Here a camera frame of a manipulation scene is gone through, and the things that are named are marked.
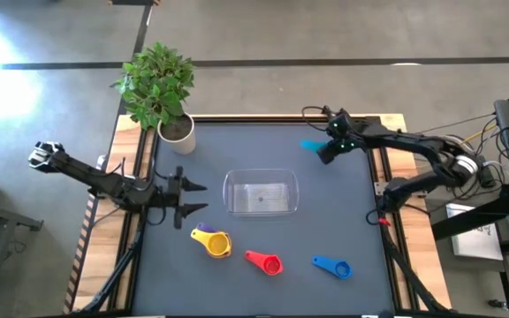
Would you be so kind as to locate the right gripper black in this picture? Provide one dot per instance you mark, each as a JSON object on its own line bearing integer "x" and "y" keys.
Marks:
{"x": 340, "y": 132}

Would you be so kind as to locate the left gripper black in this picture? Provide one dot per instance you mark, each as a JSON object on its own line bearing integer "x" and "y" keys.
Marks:
{"x": 178, "y": 199}

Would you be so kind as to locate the teal plastic measuring cup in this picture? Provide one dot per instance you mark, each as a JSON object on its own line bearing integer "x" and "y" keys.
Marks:
{"x": 312, "y": 146}

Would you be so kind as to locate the purple plastic measuring cup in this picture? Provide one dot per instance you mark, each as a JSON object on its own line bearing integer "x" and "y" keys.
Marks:
{"x": 206, "y": 227}

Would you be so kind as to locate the yellow plastic measuring cup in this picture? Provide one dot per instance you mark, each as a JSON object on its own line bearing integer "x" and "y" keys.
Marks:
{"x": 217, "y": 245}

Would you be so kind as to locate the red plastic measuring cup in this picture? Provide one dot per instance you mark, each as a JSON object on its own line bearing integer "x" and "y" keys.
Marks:
{"x": 268, "y": 263}

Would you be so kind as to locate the blue plastic measuring cup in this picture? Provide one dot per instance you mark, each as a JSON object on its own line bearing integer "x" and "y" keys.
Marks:
{"x": 325, "y": 263}

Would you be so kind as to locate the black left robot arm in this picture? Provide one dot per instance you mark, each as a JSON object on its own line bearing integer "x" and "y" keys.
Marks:
{"x": 100, "y": 181}

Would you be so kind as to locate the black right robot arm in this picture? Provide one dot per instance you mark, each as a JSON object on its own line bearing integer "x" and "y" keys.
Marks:
{"x": 413, "y": 143}

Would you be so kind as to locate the clear plastic basket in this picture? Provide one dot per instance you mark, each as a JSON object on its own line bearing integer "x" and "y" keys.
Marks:
{"x": 261, "y": 194}

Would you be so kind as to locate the beige plant pot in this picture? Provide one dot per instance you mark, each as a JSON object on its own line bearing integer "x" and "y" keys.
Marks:
{"x": 184, "y": 143}

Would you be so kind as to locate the wooden table side board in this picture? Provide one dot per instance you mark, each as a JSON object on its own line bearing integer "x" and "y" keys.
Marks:
{"x": 418, "y": 265}
{"x": 104, "y": 247}

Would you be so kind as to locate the green leafy plant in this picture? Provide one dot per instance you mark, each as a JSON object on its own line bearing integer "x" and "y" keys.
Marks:
{"x": 155, "y": 84}

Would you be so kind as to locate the white printed box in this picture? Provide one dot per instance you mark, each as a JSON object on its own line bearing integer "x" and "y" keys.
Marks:
{"x": 475, "y": 234}

